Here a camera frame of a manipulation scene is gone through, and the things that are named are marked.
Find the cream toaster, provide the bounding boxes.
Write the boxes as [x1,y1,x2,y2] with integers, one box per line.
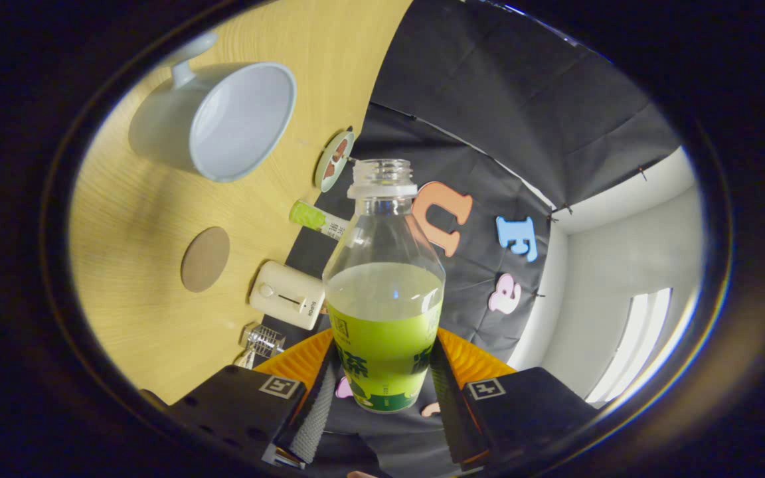
[248,261,326,331]

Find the pale green plate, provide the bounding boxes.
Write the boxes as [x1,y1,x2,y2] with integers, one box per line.
[314,129,356,193]

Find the pale blue cup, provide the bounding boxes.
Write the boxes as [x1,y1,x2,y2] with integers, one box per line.
[128,31,298,184]

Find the ceiling light panel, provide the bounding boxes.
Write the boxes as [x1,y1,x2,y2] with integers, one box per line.
[585,287,673,406]

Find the metal mesh holder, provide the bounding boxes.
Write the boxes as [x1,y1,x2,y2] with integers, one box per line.
[243,324,288,360]

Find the slim capped green tea bottle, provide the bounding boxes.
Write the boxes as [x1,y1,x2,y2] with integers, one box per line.
[289,200,351,242]

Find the round brown coaster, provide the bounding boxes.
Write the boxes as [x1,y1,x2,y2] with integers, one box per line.
[181,226,231,293]

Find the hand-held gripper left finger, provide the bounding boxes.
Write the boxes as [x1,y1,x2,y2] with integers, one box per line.
[140,329,339,469]

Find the wooden table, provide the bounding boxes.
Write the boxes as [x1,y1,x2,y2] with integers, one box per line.
[67,0,414,406]

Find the clear juice bottle green label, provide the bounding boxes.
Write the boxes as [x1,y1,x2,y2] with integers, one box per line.
[323,158,446,414]

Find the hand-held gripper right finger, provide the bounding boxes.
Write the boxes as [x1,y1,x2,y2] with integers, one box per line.
[430,327,601,467]

